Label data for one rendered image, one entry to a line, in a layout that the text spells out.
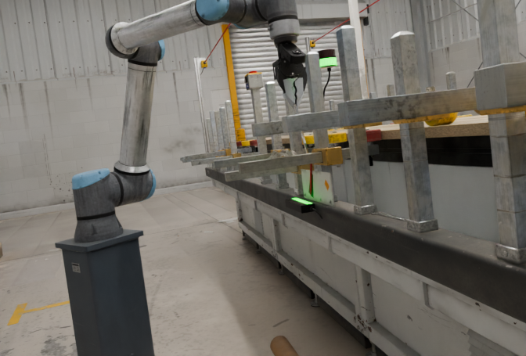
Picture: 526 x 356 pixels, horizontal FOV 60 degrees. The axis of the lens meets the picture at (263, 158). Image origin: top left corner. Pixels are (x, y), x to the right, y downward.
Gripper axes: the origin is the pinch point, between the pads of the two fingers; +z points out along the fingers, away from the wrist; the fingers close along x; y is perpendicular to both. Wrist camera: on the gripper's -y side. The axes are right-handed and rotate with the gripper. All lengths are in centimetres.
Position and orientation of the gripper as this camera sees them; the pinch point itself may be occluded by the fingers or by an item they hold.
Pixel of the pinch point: (295, 104)
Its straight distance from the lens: 136.5
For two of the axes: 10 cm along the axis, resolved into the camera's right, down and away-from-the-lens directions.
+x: -9.6, 1.3, -2.4
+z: 1.3, 9.9, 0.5
